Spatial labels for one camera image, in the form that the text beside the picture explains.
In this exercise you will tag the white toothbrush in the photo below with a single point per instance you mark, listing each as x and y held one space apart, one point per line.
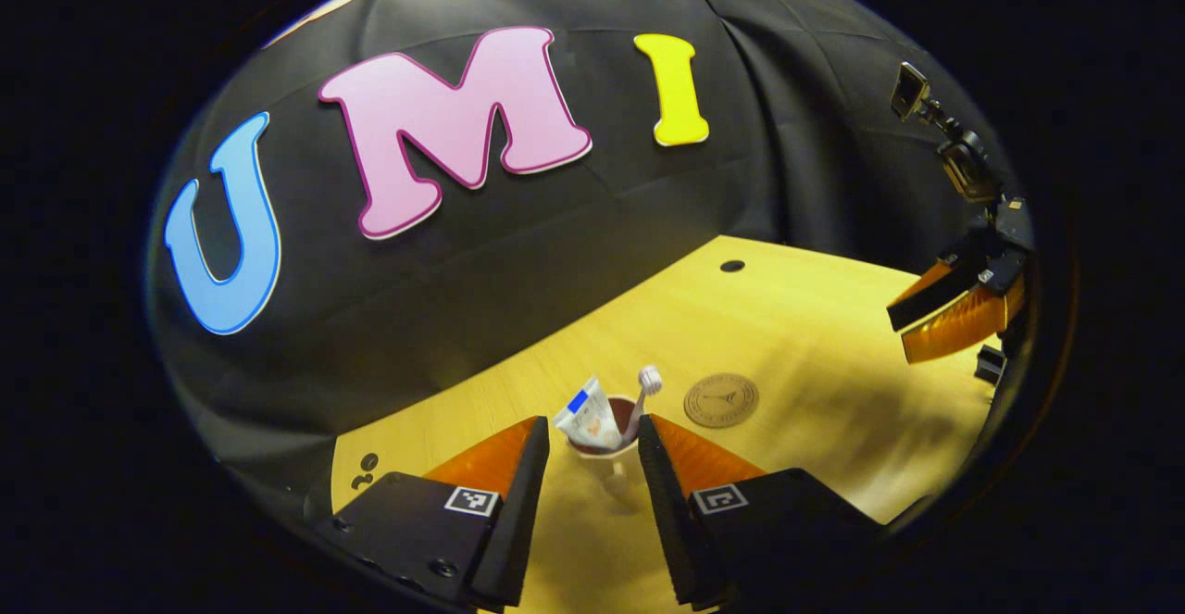
648 381

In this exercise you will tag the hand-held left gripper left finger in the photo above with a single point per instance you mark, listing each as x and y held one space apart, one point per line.
518 512

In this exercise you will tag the beige cup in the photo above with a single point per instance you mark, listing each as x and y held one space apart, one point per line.
602 455

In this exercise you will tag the black backdrop cloth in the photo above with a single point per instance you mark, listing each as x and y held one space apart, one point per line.
518 262

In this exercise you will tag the round brown coaster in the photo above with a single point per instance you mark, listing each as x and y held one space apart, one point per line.
721 401

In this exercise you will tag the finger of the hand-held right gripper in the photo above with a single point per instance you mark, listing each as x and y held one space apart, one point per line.
935 299
963 327

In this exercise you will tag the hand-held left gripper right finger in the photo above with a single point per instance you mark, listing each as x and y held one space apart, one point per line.
667 512

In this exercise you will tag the white toothpaste tube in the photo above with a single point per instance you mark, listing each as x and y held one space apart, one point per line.
585 418

